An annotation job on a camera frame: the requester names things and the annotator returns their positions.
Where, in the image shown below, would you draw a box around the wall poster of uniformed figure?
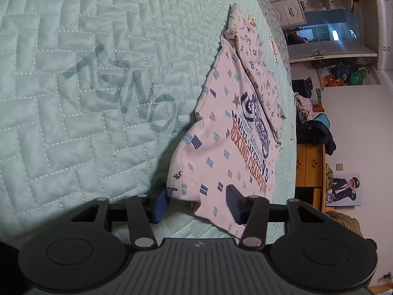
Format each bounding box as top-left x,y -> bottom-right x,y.
325,174 -> 363,206

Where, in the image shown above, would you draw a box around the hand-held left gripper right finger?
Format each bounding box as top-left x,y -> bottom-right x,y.
225,184 -> 334,250

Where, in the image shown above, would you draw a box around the pile of light clothes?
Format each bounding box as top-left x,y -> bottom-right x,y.
295,94 -> 314,125

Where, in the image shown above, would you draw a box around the brown cloth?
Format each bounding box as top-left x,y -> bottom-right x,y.
325,210 -> 377,249

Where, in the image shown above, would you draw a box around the blue bag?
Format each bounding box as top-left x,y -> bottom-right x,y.
333,66 -> 351,83

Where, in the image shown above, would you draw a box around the blue chair back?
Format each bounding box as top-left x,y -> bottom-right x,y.
313,113 -> 330,130

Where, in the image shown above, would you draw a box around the mint quilted bee blanket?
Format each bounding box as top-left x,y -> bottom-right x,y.
0,0 -> 298,246

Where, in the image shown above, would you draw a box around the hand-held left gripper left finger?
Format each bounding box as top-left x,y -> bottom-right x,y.
70,189 -> 170,249

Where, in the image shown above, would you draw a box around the white room door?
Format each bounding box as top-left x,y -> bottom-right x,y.
289,41 -> 378,62

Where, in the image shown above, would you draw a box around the white printed t-shirt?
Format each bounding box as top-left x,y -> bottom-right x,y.
166,29 -> 281,238

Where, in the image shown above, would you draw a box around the wooden dresser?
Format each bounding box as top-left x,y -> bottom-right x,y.
296,143 -> 326,212

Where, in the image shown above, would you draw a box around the white letter-print pants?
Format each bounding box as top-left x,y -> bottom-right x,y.
225,3 -> 286,151

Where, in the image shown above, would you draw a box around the green bag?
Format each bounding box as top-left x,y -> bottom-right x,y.
350,71 -> 366,86

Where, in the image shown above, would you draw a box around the black jacket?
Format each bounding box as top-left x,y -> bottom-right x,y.
302,120 -> 337,156

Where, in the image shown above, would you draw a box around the white drawer cabinet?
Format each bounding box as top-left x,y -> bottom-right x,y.
272,0 -> 378,28

